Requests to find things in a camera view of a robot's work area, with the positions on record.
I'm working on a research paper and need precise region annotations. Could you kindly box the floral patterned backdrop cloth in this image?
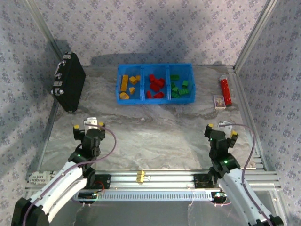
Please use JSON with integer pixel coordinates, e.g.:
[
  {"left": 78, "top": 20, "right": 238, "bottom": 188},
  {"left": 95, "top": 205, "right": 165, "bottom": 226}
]
[{"left": 0, "top": 0, "right": 301, "bottom": 226}]

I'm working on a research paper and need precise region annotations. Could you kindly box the aluminium upright frame post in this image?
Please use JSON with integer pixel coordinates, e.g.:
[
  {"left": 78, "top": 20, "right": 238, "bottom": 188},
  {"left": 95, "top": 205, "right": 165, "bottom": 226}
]
[
  {"left": 234, "top": 0, "right": 280, "bottom": 73},
  {"left": 23, "top": 0, "right": 69, "bottom": 62}
]

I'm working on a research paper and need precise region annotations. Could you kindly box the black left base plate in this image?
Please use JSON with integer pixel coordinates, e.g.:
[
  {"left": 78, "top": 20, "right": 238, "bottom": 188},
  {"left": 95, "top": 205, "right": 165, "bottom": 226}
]
[{"left": 90, "top": 174, "right": 111, "bottom": 189}]

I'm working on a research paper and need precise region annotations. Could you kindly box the blue three-compartment bin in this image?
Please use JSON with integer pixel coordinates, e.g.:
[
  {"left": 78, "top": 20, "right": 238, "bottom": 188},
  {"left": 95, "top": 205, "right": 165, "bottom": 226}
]
[{"left": 114, "top": 64, "right": 196, "bottom": 107}]

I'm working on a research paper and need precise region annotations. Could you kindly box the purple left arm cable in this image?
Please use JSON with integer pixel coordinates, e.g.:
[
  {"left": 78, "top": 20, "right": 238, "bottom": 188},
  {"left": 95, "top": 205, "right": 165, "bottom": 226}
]
[{"left": 22, "top": 124, "right": 117, "bottom": 226}]

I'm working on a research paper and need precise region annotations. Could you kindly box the left controller board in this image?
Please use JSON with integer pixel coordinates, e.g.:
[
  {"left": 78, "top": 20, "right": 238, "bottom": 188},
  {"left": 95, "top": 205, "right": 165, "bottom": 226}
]
[{"left": 78, "top": 192, "right": 97, "bottom": 203}]

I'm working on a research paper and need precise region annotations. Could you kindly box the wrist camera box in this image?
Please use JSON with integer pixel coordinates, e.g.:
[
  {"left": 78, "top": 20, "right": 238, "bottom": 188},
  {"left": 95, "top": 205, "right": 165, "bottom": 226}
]
[
  {"left": 218, "top": 121, "right": 234, "bottom": 134},
  {"left": 83, "top": 117, "right": 99, "bottom": 130}
]

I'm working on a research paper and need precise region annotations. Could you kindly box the white label sticker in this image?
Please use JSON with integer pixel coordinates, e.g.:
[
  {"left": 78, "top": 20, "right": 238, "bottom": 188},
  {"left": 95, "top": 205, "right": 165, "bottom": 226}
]
[{"left": 28, "top": 171, "right": 57, "bottom": 184}]

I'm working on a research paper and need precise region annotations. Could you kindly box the grey slotted cable duct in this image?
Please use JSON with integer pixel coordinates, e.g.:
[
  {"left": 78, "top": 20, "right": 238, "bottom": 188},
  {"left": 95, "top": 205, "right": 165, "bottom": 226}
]
[{"left": 72, "top": 190, "right": 228, "bottom": 201}]

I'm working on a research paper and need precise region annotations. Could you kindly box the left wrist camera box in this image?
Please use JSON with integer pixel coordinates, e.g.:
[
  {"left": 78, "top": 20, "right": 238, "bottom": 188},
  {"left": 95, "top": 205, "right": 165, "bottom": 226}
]
[{"left": 83, "top": 117, "right": 99, "bottom": 130}]

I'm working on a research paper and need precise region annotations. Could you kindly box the black carry case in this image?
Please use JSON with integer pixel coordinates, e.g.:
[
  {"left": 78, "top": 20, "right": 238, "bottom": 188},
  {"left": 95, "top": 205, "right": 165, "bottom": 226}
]
[{"left": 51, "top": 51, "right": 86, "bottom": 113}]

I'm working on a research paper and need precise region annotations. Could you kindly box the small card box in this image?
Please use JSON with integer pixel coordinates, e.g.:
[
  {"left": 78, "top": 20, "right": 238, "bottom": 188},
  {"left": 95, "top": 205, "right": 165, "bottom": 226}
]
[{"left": 213, "top": 95, "right": 227, "bottom": 110}]

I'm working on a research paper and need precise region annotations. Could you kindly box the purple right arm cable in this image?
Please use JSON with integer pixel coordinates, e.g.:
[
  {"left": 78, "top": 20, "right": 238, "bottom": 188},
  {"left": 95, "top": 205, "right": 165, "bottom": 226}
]
[{"left": 211, "top": 123, "right": 273, "bottom": 226}]

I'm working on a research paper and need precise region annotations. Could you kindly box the controller board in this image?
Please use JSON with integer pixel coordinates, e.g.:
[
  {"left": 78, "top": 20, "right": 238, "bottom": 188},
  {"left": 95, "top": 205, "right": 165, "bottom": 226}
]
[
  {"left": 211, "top": 192, "right": 229, "bottom": 203},
  {"left": 78, "top": 192, "right": 97, "bottom": 203}
]

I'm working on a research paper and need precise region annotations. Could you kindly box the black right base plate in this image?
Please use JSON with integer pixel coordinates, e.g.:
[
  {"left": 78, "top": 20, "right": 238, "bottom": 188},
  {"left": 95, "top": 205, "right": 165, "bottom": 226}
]
[{"left": 194, "top": 174, "right": 223, "bottom": 189}]

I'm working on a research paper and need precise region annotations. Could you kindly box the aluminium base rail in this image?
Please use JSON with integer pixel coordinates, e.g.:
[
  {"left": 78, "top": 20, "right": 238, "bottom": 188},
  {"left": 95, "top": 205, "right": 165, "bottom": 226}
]
[{"left": 24, "top": 169, "right": 282, "bottom": 192}]

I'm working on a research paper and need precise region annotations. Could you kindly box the long yellow lego brick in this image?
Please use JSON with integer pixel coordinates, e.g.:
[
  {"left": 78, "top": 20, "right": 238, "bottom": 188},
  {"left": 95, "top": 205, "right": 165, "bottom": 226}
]
[{"left": 120, "top": 74, "right": 129, "bottom": 92}]

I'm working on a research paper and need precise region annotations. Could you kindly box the red glitter tube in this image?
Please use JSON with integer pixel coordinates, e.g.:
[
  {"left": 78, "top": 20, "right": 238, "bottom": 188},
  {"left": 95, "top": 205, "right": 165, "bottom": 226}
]
[{"left": 218, "top": 75, "right": 232, "bottom": 107}]

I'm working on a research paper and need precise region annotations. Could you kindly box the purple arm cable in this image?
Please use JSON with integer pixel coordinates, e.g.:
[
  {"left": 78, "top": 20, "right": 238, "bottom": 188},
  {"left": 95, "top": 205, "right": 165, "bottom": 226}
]
[
  {"left": 211, "top": 123, "right": 273, "bottom": 226},
  {"left": 22, "top": 124, "right": 117, "bottom": 226}
]

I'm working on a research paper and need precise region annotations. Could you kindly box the right controller board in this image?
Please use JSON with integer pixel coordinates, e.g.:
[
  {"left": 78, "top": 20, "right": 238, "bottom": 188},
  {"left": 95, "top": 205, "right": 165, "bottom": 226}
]
[{"left": 211, "top": 192, "right": 229, "bottom": 203}]

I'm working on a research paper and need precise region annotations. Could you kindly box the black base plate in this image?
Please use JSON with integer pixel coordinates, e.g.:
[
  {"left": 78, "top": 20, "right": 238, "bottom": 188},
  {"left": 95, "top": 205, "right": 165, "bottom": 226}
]
[
  {"left": 194, "top": 174, "right": 223, "bottom": 189},
  {"left": 90, "top": 174, "right": 111, "bottom": 189}
]

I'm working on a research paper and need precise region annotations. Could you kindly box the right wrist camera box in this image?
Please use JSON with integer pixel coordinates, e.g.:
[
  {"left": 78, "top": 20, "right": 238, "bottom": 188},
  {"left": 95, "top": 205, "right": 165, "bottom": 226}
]
[{"left": 218, "top": 121, "right": 234, "bottom": 134}]

